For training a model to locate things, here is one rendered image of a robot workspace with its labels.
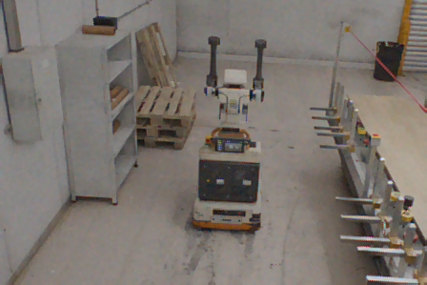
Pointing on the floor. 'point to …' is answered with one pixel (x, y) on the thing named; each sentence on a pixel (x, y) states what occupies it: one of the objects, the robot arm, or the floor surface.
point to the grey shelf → (83, 148)
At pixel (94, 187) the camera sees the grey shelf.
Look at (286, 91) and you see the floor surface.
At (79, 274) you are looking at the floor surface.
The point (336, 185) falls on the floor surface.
